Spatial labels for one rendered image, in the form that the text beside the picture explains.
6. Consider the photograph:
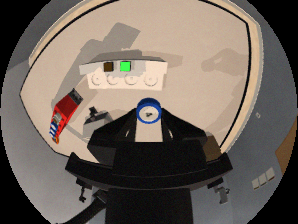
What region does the small open brown cardboard box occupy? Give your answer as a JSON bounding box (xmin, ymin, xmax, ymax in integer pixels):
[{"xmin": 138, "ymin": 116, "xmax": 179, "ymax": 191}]
[{"xmin": 203, "ymin": 135, "xmax": 222, "ymax": 162}]

